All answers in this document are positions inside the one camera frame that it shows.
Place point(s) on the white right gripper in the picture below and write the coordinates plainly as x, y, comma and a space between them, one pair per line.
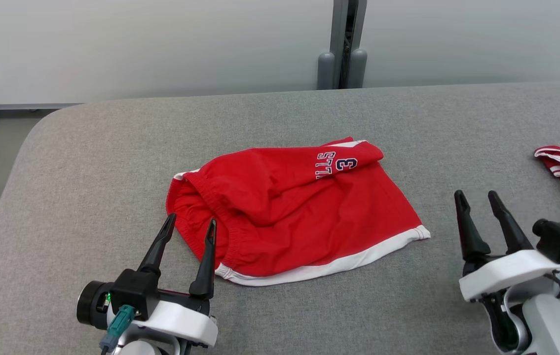
502, 273

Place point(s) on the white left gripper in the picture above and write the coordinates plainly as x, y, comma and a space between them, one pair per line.
181, 320

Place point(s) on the red shorts white trim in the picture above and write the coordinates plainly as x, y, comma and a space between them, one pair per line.
284, 212

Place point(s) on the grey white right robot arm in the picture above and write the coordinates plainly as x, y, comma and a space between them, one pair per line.
551, 325

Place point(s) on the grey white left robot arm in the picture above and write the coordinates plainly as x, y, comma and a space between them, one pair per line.
141, 349

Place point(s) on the grey fabric sofa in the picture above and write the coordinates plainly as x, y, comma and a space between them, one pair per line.
112, 162

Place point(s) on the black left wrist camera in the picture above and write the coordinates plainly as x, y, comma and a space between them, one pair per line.
134, 296

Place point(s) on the grey partition joint post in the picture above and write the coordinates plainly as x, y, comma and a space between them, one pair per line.
336, 29

